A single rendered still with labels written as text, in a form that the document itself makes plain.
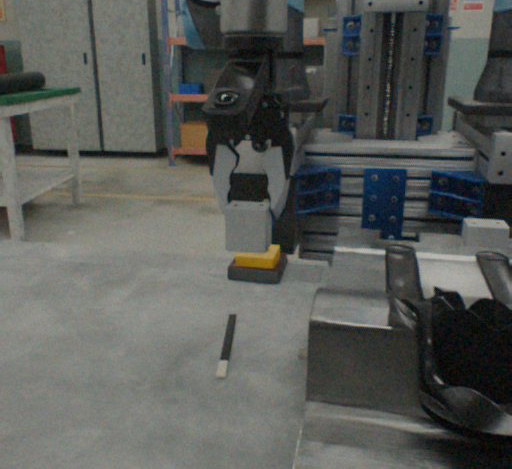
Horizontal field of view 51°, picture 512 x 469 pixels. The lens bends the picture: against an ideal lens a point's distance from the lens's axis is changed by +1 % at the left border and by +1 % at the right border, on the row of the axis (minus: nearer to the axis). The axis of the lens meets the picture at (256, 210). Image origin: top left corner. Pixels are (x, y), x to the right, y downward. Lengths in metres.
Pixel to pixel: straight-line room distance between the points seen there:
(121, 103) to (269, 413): 5.70
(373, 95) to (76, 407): 0.94
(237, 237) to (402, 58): 0.75
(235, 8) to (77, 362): 0.42
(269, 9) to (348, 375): 0.38
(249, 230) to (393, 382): 0.27
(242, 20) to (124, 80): 5.52
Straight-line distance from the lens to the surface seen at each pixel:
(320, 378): 0.44
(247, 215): 0.62
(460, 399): 0.42
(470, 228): 0.74
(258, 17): 0.60
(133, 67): 6.06
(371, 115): 1.27
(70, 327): 0.72
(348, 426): 0.44
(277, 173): 0.62
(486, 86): 1.20
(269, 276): 0.80
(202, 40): 1.17
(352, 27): 1.33
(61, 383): 0.62
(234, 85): 0.56
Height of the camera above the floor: 1.13
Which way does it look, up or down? 16 degrees down
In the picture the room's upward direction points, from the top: straight up
